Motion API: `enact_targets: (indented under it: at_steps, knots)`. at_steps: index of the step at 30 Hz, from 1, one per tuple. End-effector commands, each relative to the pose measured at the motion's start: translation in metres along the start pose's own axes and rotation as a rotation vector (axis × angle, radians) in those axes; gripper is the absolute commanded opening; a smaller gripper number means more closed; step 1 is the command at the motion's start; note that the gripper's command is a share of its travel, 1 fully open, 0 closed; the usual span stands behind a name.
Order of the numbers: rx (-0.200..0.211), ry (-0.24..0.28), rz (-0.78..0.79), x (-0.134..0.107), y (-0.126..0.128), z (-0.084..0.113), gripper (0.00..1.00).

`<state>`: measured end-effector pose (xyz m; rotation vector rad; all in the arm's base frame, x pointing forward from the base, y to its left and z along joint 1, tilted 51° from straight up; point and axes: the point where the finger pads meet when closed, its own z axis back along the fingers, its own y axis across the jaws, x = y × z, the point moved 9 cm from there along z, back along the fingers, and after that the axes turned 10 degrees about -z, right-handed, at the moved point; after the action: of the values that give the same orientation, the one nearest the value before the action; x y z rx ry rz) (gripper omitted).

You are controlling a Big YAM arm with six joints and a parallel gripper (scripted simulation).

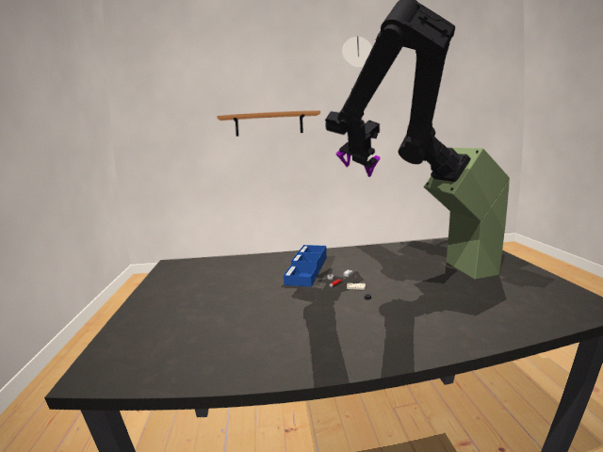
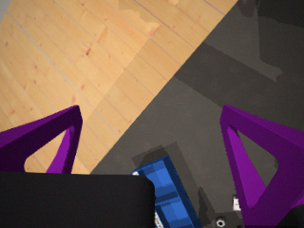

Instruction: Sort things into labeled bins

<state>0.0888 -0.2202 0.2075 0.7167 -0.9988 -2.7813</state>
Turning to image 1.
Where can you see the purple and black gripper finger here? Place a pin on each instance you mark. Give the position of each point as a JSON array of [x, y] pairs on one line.
[[370, 170], [340, 156]]

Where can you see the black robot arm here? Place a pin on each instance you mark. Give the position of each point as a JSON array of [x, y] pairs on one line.
[[411, 25]]

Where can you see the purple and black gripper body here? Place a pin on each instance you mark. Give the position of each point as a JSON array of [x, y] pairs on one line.
[[357, 150]]

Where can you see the blue open bin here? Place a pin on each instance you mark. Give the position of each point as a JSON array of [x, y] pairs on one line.
[[305, 269]]

